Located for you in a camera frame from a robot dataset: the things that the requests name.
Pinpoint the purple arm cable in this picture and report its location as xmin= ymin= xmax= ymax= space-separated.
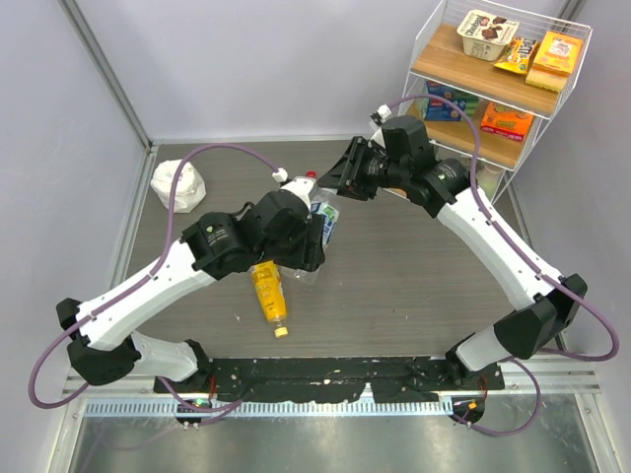
xmin=28 ymin=143 xmax=282 ymax=427
xmin=386 ymin=94 xmax=620 ymax=437

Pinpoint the clear bottle blue green label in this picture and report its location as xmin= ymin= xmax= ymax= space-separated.
xmin=294 ymin=188 xmax=340 ymax=285

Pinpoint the white slotted cable duct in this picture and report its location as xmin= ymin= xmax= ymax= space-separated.
xmin=84 ymin=396 xmax=453 ymax=418

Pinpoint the white wire shelf rack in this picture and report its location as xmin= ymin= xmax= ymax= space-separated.
xmin=393 ymin=1 xmax=594 ymax=201

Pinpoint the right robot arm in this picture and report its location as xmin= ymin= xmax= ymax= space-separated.
xmin=317 ymin=115 xmax=588 ymax=389

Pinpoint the blue green box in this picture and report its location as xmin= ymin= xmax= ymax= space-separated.
xmin=419 ymin=80 xmax=480 ymax=122

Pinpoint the yellow candy bag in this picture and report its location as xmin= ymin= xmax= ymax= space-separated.
xmin=494 ymin=36 xmax=540 ymax=76

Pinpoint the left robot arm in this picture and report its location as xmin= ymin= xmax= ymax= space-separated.
xmin=57 ymin=190 xmax=324 ymax=392

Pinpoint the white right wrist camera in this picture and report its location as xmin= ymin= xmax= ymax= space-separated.
xmin=371 ymin=104 xmax=392 ymax=127

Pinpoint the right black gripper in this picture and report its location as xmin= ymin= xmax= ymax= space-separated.
xmin=318 ymin=137 xmax=408 ymax=202

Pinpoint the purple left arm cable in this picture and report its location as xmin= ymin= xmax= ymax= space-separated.
xmin=28 ymin=143 xmax=282 ymax=427

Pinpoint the yellow label bottle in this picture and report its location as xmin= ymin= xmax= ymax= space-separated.
xmin=249 ymin=261 xmax=289 ymax=339

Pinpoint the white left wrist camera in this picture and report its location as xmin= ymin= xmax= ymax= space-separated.
xmin=272 ymin=168 xmax=313 ymax=209

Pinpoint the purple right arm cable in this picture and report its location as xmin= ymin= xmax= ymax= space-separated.
xmin=386 ymin=94 xmax=620 ymax=437

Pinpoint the white yogurt cup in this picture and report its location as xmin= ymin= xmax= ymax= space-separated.
xmin=456 ymin=10 xmax=520 ymax=62

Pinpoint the orange snack box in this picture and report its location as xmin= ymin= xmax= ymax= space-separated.
xmin=480 ymin=101 xmax=534 ymax=143

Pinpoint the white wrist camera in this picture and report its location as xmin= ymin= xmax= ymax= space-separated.
xmin=272 ymin=168 xmax=313 ymax=209
xmin=371 ymin=104 xmax=392 ymax=127

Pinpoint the crumpled white paper towel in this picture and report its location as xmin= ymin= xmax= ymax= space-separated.
xmin=150 ymin=160 xmax=206 ymax=213

